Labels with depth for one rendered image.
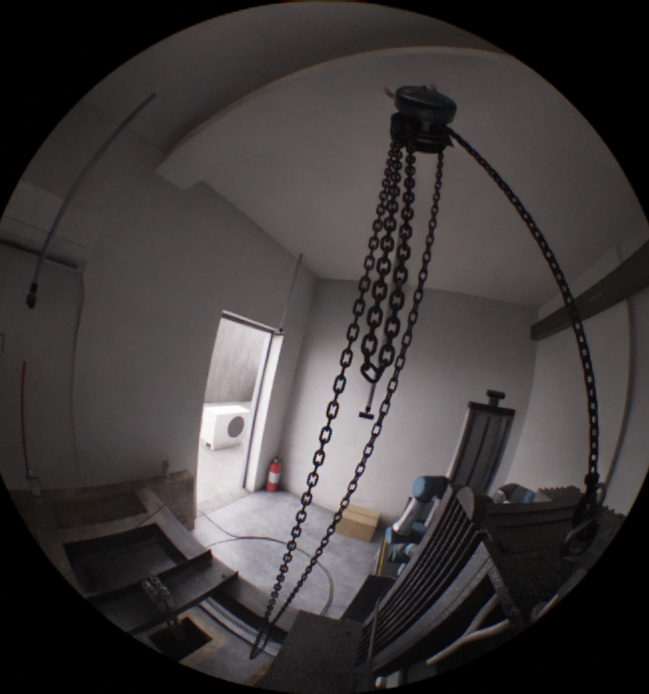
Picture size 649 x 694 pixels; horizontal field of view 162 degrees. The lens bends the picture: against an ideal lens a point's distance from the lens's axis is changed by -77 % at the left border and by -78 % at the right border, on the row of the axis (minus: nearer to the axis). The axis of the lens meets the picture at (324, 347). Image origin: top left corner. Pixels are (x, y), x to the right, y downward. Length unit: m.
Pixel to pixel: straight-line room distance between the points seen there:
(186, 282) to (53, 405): 1.21
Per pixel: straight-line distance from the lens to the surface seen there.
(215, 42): 1.25
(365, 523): 2.65
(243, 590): 1.36
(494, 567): 0.39
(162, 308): 1.63
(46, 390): 1.59
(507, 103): 0.99
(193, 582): 1.36
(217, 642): 1.91
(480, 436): 1.61
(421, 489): 1.25
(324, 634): 1.03
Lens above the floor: 1.83
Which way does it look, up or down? 4 degrees up
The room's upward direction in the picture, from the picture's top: 13 degrees clockwise
